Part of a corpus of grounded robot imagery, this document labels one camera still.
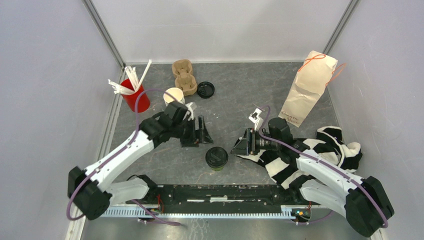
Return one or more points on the aluminium frame rail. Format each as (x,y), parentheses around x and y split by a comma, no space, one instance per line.
(298,218)

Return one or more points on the green paper coffee cup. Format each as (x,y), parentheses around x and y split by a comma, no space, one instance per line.
(217,167)

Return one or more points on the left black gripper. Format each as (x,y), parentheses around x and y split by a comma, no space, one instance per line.
(203,136)

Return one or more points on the white wrapped straws bundle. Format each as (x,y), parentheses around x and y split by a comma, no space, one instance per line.
(135,82)

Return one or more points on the brown paper bag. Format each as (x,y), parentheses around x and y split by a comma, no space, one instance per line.
(309,84)

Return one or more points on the black coffee lid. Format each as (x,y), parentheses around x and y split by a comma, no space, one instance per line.
(216,156)

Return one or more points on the brown cardboard cup carrier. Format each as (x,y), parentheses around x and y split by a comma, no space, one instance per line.
(184,77)

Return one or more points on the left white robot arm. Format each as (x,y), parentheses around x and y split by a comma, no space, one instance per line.
(92,189)

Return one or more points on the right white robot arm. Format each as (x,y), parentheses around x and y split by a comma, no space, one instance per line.
(321,170)

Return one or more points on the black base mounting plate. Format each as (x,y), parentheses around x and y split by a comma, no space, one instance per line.
(222,199)

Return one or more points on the red plastic cup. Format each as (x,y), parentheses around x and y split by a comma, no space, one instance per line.
(143,103)

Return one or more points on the stack of paper cups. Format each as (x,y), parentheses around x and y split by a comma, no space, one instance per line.
(173,94)

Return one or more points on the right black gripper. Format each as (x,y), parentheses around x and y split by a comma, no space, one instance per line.
(247,143)

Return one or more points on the stack of black lids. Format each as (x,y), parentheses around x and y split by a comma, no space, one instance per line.
(205,89)

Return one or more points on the black white striped cloth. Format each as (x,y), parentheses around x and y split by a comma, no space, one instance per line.
(281,166)

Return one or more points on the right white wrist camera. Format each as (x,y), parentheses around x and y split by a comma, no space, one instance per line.
(256,119)

